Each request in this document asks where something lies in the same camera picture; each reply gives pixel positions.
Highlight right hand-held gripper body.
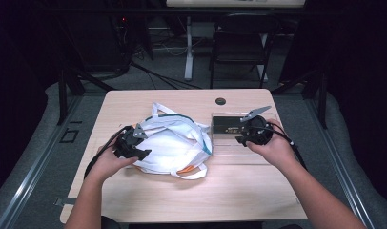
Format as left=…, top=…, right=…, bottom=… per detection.
left=239, top=105, right=275, bottom=147

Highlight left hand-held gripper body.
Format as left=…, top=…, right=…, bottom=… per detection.
left=112, top=123, right=149, bottom=158

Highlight clear plastic tray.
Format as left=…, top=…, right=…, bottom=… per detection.
left=210, top=111, right=286, bottom=158

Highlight black rectangular box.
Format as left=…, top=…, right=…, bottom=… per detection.
left=212, top=115, right=247, bottom=135

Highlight white tote bag teal patches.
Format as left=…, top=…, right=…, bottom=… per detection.
left=129, top=101, right=214, bottom=181

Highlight person's right hand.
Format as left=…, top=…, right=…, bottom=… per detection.
left=245, top=118, right=299, bottom=172

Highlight person's left hand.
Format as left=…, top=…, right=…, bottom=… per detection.
left=85, top=136, right=140, bottom=186

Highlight metal table clip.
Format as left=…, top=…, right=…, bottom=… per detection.
left=52, top=197, right=77, bottom=208

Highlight black folding chair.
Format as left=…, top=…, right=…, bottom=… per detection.
left=209, top=13, right=280, bottom=91

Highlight white desk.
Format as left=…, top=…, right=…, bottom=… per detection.
left=165, top=0, right=306, bottom=83

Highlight dark computer tower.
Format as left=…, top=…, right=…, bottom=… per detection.
left=67, top=12, right=127, bottom=73

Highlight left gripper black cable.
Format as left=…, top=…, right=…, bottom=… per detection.
left=84, top=125, right=133, bottom=179

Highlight black metal stand frame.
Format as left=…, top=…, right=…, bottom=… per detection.
left=270, top=67, right=330, bottom=130
left=55, top=67, right=117, bottom=127

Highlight black floor cable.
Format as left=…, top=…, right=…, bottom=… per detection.
left=130, top=61, right=203, bottom=91

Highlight aluminium floor rail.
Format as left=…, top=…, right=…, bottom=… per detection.
left=0, top=94, right=84, bottom=229
left=303, top=97, right=376, bottom=229

